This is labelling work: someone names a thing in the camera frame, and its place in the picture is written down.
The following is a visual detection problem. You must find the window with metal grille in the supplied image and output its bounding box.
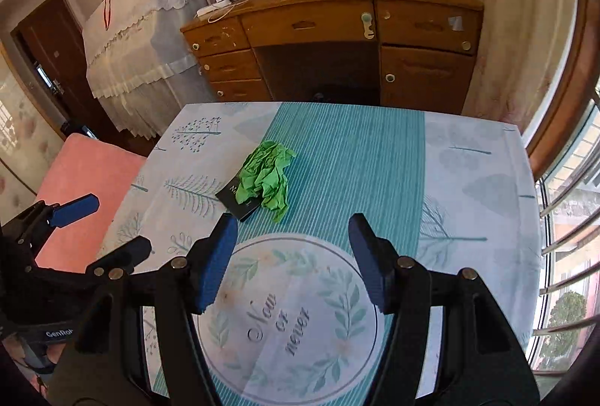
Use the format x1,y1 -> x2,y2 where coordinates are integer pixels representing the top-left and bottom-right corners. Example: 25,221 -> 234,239
525,0 -> 600,379

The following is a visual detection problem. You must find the green outdoor plant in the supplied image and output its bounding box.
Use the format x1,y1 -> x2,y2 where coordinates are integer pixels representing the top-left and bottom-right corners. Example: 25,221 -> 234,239
546,291 -> 589,362

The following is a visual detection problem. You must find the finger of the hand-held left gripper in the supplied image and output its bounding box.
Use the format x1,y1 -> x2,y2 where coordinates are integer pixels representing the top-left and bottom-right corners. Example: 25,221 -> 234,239
14,194 -> 100,247
87,236 -> 152,280

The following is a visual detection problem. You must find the white cable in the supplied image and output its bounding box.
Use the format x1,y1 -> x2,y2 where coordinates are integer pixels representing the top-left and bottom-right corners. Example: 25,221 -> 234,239
208,0 -> 254,23

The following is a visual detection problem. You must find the brown wooden door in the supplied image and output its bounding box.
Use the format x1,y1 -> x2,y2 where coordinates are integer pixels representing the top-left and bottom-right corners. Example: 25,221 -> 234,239
12,0 -> 101,139

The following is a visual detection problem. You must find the cream curtain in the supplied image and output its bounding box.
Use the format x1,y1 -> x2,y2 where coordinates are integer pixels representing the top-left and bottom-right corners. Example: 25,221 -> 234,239
462,0 -> 582,130

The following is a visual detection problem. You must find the pink blanket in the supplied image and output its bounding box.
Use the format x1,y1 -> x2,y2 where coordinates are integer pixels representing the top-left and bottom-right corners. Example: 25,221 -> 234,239
35,132 -> 148,276

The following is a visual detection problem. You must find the table with blue tablecloth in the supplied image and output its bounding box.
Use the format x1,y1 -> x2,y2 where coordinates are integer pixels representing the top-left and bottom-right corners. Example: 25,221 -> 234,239
96,101 -> 537,406

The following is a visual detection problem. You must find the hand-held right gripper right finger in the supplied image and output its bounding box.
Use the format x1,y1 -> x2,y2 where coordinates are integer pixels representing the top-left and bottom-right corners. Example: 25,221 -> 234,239
349,214 -> 540,406

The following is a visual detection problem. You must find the white power strip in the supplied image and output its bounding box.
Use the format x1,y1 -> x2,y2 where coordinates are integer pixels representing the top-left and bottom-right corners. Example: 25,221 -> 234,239
197,0 -> 233,18

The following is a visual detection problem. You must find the black card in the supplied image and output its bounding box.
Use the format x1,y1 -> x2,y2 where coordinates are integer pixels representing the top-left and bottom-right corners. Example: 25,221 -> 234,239
214,172 -> 260,222

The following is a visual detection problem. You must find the green paper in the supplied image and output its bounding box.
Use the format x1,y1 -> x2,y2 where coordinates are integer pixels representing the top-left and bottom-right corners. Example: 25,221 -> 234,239
234,140 -> 297,223

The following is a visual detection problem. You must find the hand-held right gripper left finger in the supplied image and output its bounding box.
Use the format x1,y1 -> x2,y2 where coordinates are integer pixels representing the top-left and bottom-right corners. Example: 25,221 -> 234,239
47,215 -> 238,406

